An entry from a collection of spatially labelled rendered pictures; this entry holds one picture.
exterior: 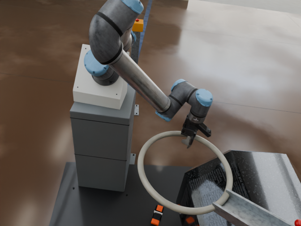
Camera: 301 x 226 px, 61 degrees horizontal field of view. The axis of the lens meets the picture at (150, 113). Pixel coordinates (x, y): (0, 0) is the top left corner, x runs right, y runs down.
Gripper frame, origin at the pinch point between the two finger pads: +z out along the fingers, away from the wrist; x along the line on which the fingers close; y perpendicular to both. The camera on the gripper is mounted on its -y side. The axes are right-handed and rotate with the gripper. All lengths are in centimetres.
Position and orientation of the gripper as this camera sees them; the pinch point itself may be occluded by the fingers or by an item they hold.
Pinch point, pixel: (190, 143)
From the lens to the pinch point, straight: 154.7
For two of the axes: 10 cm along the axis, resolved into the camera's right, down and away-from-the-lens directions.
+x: -2.9, 6.2, -7.3
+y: -9.4, -3.1, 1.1
